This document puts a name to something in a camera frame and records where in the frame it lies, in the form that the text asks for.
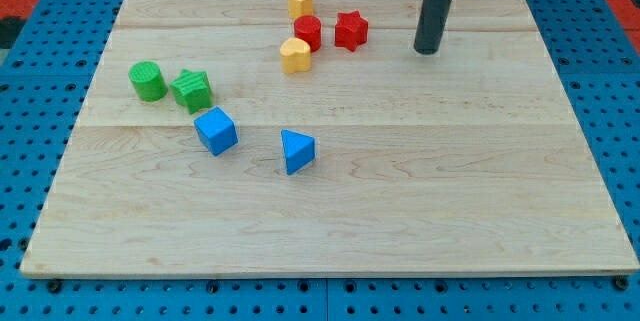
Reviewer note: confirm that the yellow hexagon block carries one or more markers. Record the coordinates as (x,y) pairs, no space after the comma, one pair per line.
(298,8)

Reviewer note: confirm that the green star block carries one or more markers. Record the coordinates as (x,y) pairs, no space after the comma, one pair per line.
(192,90)

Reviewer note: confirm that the light wooden board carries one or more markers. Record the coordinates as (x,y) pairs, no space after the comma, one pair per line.
(466,163)

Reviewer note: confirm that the red cylinder block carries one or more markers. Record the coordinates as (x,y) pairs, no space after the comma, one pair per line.
(309,29)

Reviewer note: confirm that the blue triangle block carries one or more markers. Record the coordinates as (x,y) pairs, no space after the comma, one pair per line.
(298,150)

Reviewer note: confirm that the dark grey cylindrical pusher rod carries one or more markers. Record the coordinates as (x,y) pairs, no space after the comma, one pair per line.
(431,23)

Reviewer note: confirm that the yellow heart block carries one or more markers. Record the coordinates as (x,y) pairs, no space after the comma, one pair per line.
(295,55)

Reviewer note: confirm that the blue cube block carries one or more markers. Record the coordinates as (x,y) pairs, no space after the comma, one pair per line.
(216,131)

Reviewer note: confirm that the green cylinder block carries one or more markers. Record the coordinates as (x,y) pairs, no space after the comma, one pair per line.
(147,80)

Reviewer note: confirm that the red star block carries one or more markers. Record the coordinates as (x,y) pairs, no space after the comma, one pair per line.
(351,30)

